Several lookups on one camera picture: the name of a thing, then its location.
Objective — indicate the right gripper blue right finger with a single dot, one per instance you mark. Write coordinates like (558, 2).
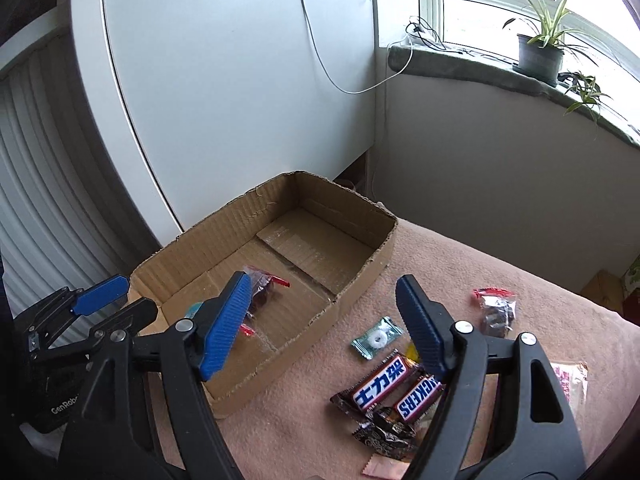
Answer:
(429, 325)

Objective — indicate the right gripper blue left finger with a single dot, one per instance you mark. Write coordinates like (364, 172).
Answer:
(219, 321)

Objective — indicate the red date snack packet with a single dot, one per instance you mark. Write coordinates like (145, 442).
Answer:
(262, 284)
(499, 307)

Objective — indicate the packaged bread slices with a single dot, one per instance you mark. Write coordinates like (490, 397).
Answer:
(573, 379)

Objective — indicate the green white paper bag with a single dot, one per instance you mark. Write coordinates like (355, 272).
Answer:
(631, 278)

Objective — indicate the black cartoon snack packet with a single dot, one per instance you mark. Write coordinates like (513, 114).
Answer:
(387, 434)

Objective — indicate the potted spider plant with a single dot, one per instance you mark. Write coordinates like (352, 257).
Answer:
(541, 55)

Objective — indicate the window frame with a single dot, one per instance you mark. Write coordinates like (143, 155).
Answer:
(500, 0)

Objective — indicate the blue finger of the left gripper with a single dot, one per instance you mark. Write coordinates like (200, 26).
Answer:
(126, 322)
(100, 295)

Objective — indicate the brown cardboard box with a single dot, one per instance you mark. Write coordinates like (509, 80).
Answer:
(324, 244)

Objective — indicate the yellow candy packet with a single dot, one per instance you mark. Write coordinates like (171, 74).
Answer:
(412, 353)

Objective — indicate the Snickers bar English label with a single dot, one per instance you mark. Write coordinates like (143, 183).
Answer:
(419, 398)

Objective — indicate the pink wafer packet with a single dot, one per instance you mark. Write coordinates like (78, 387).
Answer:
(384, 468)

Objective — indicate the Snickers bar Chinese label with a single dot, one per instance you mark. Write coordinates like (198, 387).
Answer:
(378, 385)

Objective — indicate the grey window sill cushion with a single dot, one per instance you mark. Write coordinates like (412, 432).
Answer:
(453, 92)

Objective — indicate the white cabinet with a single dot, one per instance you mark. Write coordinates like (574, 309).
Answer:
(197, 101)

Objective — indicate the teal mint candy packet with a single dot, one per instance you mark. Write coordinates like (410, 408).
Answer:
(376, 338)

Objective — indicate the power strip with cables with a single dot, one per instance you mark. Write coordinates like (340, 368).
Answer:
(422, 34)

